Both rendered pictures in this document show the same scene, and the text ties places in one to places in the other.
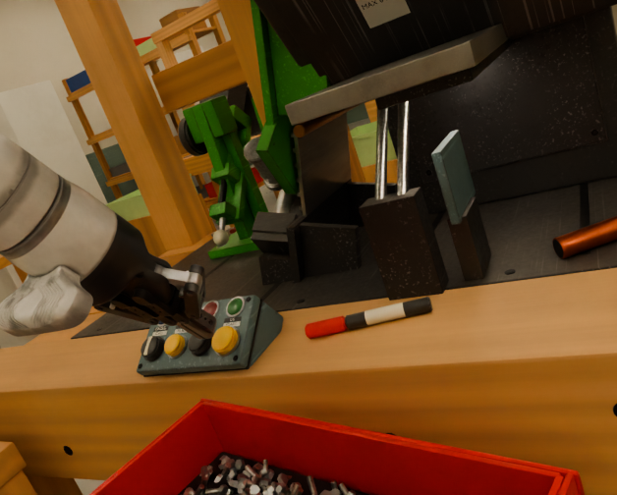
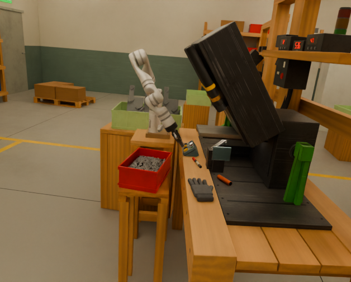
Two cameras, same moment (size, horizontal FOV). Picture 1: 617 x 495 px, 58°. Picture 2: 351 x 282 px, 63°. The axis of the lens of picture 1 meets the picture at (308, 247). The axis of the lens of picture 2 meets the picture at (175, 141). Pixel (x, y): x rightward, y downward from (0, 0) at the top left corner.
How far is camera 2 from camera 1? 1.34 m
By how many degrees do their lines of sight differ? 54
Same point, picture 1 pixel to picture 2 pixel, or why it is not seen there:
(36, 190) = (163, 116)
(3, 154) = (162, 111)
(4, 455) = (171, 144)
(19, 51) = not seen: outside the picture
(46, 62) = not seen: outside the picture
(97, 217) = (169, 122)
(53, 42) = not seen: outside the picture
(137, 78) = (270, 88)
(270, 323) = (194, 154)
